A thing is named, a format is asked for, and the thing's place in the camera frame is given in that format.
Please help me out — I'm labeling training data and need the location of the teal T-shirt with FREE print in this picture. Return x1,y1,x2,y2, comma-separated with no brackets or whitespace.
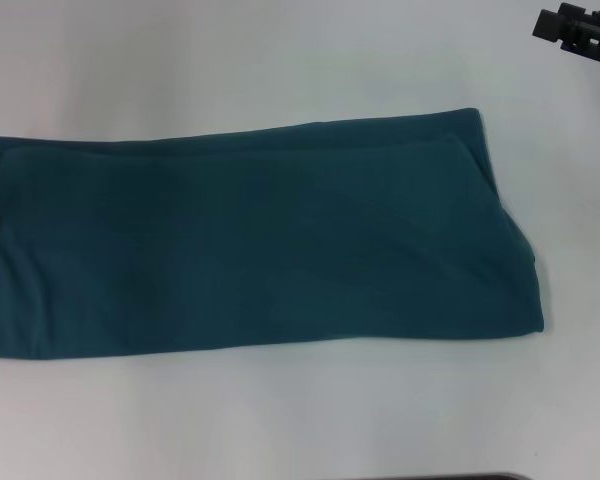
0,107,546,361

